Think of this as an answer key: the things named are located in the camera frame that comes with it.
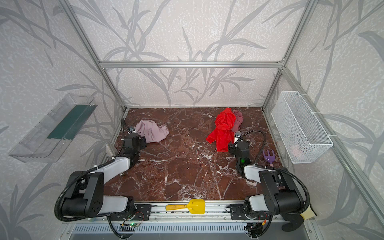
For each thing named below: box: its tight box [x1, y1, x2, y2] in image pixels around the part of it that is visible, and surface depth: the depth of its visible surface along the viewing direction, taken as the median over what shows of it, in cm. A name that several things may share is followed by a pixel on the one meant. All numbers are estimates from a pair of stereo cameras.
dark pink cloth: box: [231, 110, 244, 132], surface depth 102 cm
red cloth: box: [206, 107, 236, 152], surface depth 99 cm
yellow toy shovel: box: [165, 199, 206, 215], surface depth 76 cm
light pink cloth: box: [134, 120, 170, 144], surface depth 103 cm
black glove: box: [280, 213, 304, 232], surface depth 71 cm
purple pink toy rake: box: [262, 149, 276, 167], surface depth 94 cm
